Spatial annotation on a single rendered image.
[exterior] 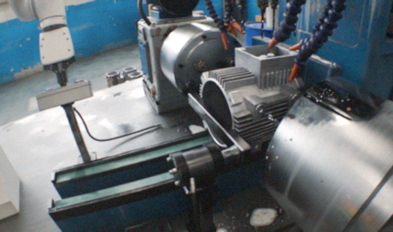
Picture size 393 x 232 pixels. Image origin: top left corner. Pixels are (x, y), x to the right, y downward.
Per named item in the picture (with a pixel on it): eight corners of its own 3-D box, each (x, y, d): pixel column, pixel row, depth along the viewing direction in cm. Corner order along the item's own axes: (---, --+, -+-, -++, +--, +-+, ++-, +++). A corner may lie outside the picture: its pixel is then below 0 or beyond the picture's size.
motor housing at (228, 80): (259, 111, 73) (262, 52, 63) (299, 143, 57) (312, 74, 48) (200, 128, 66) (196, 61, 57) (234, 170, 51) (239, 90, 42)
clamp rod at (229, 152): (235, 151, 44) (236, 142, 43) (241, 157, 42) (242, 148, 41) (196, 165, 41) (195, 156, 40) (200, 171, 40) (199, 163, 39)
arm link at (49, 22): (34, 21, 53) (36, 31, 53) (63, 14, 56) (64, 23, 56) (43, 28, 61) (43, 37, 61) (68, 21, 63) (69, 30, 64)
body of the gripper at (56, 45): (34, 28, 54) (40, 66, 56) (67, 20, 57) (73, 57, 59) (42, 34, 61) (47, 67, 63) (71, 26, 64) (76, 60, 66)
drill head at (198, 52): (207, 68, 109) (204, 16, 96) (253, 101, 79) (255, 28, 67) (153, 79, 101) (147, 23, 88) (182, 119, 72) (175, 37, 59)
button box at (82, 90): (94, 95, 69) (90, 79, 68) (92, 97, 62) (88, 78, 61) (45, 109, 64) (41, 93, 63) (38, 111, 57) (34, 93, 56)
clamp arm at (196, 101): (253, 159, 42) (198, 101, 63) (255, 146, 41) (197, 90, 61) (237, 165, 41) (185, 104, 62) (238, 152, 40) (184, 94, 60)
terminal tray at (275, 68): (271, 69, 62) (272, 43, 58) (298, 83, 53) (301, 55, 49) (234, 75, 58) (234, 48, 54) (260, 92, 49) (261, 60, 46)
